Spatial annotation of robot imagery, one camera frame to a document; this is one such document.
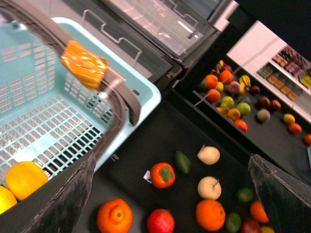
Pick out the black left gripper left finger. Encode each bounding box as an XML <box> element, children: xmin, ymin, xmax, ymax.
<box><xmin>21</xmin><ymin>151</ymin><xmax>96</xmax><ymax>233</ymax></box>

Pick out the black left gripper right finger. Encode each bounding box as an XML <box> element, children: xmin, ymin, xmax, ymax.
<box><xmin>248</xmin><ymin>154</ymin><xmax>311</xmax><ymax>233</ymax></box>

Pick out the yellow lemon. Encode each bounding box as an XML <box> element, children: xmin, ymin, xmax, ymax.
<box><xmin>5</xmin><ymin>161</ymin><xmax>48</xmax><ymax>201</ymax></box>
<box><xmin>283</xmin><ymin>113</ymin><xmax>295</xmax><ymax>125</ymax></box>
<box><xmin>0</xmin><ymin>185</ymin><xmax>17</xmax><ymax>214</ymax></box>

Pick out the light teal shopping basket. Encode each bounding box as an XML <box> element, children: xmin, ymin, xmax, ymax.
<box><xmin>0</xmin><ymin>17</ymin><xmax>162</xmax><ymax>192</ymax></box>

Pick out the grey basket handle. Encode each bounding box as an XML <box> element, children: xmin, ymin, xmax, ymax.
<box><xmin>0</xmin><ymin>0</ymin><xmax>141</xmax><ymax>159</ymax></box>

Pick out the small orange mandarin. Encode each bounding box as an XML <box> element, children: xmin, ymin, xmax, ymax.
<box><xmin>249</xmin><ymin>200</ymin><xmax>269</xmax><ymax>223</ymax></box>

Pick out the yellow apple front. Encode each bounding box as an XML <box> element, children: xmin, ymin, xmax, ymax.
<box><xmin>260</xmin><ymin>226</ymin><xmax>275</xmax><ymax>233</ymax></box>

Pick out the green lime back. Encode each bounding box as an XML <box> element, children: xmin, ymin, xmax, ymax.
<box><xmin>236</xmin><ymin>187</ymin><xmax>254</xmax><ymax>203</ymax></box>

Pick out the green lime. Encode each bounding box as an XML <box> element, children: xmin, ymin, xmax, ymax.
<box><xmin>236</xmin><ymin>187</ymin><xmax>254</xmax><ymax>203</ymax></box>
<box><xmin>225</xmin><ymin>212</ymin><xmax>242</xmax><ymax>233</ymax></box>

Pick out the red apple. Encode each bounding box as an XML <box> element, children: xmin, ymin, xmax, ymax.
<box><xmin>240</xmin><ymin>218</ymin><xmax>261</xmax><ymax>233</ymax></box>

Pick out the bumpy orange tangerine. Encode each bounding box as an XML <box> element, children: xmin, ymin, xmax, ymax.
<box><xmin>96</xmin><ymin>199</ymin><xmax>133</xmax><ymax>233</ymax></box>

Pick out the green lime front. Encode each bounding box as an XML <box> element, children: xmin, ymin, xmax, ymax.
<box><xmin>225</xmin><ymin>212</ymin><xmax>242</xmax><ymax>233</ymax></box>

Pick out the round orange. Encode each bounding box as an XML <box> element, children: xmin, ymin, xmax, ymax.
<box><xmin>196</xmin><ymin>200</ymin><xmax>225</xmax><ymax>232</ymax></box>

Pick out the white pear front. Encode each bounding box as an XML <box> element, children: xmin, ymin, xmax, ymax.
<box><xmin>197</xmin><ymin>176</ymin><xmax>222</xmax><ymax>200</ymax></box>

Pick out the white pear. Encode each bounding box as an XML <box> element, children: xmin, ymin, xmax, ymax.
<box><xmin>197</xmin><ymin>145</ymin><xmax>220</xmax><ymax>165</ymax></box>
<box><xmin>197</xmin><ymin>176</ymin><xmax>222</xmax><ymax>200</ymax></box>

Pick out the far peach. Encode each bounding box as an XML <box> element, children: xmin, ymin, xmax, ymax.
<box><xmin>257</xmin><ymin>109</ymin><xmax>270</xmax><ymax>122</ymax></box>

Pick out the white pear back left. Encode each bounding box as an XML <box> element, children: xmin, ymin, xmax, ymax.
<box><xmin>197</xmin><ymin>145</ymin><xmax>220</xmax><ymax>165</ymax></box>

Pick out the small white label card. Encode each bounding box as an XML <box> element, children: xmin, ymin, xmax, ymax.
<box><xmin>143</xmin><ymin>170</ymin><xmax>152</xmax><ymax>184</ymax></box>

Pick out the red pomegranate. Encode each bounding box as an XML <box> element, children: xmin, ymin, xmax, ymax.
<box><xmin>147</xmin><ymin>209</ymin><xmax>174</xmax><ymax>233</ymax></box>

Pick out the far green apple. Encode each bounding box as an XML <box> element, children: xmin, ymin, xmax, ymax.
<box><xmin>236</xmin><ymin>102</ymin><xmax>251</xmax><ymax>116</ymax></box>

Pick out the persimmon with green leaf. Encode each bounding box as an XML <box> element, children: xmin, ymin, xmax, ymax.
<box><xmin>150</xmin><ymin>162</ymin><xmax>175</xmax><ymax>189</ymax></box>

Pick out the dark green avocado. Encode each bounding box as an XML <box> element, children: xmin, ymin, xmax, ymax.
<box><xmin>174</xmin><ymin>150</ymin><xmax>191</xmax><ymax>175</ymax></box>

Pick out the glass freezer chest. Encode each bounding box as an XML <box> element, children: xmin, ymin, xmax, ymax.
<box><xmin>54</xmin><ymin>0</ymin><xmax>221</xmax><ymax>82</ymax></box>

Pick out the orange tape on handle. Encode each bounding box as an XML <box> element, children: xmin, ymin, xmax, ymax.
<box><xmin>60</xmin><ymin>39</ymin><xmax>108</xmax><ymax>89</ymax></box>

